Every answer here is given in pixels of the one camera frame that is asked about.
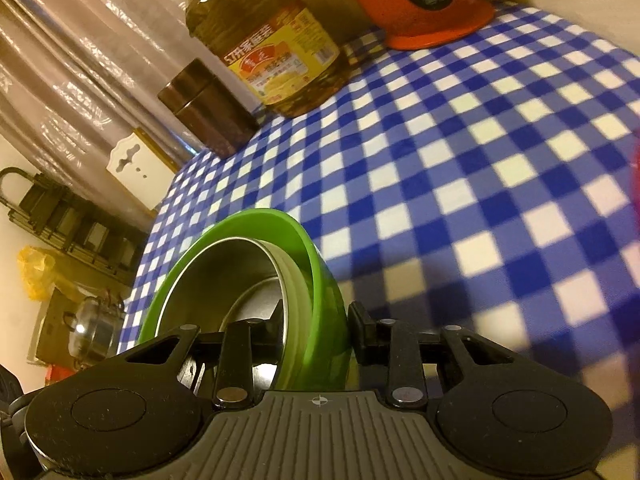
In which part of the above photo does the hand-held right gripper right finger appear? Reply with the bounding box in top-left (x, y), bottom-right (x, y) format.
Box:
top-left (347, 301), bottom-right (522, 407)

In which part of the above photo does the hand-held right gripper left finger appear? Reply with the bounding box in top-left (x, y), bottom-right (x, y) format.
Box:
top-left (120, 300), bottom-right (287, 407)

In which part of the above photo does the green plastic bowl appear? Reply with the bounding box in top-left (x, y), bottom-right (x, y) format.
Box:
top-left (137, 209), bottom-right (350, 392)

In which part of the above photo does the white plastic bowl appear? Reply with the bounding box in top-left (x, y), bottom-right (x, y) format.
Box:
top-left (264, 242), bottom-right (315, 391)

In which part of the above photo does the stainless steel bowl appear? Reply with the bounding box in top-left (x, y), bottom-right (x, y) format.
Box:
top-left (161, 239), bottom-right (292, 392)

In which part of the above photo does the stainless steel tiered container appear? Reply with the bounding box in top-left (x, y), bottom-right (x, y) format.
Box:
top-left (62, 295), bottom-right (126, 364)

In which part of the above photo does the yellow plastic bag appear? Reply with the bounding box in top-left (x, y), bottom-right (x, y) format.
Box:
top-left (17, 245), bottom-right (64, 304)

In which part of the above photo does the blue white checked tablecloth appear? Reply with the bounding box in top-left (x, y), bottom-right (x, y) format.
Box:
top-left (116, 2), bottom-right (640, 401)

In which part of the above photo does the white chair back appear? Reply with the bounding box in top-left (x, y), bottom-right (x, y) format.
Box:
top-left (104, 129), bottom-right (177, 212)

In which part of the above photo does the brown cylindrical canister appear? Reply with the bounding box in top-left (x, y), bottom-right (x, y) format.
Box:
top-left (157, 58), bottom-right (261, 159)

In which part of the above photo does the large cooking oil bottle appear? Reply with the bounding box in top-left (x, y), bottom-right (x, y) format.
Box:
top-left (151, 0), bottom-right (353, 120)

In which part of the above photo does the red electric pressure cooker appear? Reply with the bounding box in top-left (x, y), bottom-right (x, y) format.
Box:
top-left (311, 0), bottom-right (497, 51)

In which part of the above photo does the sheer shiny curtain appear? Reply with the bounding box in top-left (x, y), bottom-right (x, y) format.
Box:
top-left (0, 0), bottom-right (202, 213)

